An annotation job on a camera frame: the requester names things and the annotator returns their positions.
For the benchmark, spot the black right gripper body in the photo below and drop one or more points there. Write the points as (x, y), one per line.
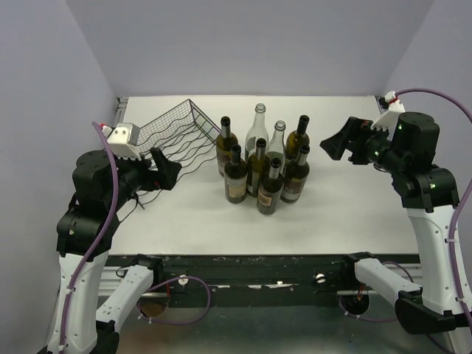
(363, 127)

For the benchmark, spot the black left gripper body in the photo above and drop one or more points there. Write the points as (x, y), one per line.
(138, 175)

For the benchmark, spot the green bottle white label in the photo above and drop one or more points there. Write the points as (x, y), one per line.
(235, 176)

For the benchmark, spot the green bottle brown label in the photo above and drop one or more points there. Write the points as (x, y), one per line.
(270, 188)

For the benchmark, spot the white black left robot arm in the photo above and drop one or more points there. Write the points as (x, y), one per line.
(85, 235)

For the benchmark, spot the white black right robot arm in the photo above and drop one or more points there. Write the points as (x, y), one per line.
(442, 301)

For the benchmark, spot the short clear glass bottle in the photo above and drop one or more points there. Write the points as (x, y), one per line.
(276, 147)

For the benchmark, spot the tall clear glass bottle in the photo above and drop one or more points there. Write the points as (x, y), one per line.
(257, 130)

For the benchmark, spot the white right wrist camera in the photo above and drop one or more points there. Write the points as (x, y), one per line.
(388, 118)

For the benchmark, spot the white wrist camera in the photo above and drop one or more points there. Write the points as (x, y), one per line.
(388, 118)
(123, 139)

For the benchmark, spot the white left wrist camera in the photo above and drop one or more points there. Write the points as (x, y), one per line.
(123, 139)

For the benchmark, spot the black wire wine rack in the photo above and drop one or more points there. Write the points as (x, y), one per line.
(186, 135)

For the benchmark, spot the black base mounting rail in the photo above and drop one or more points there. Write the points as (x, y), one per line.
(255, 280)

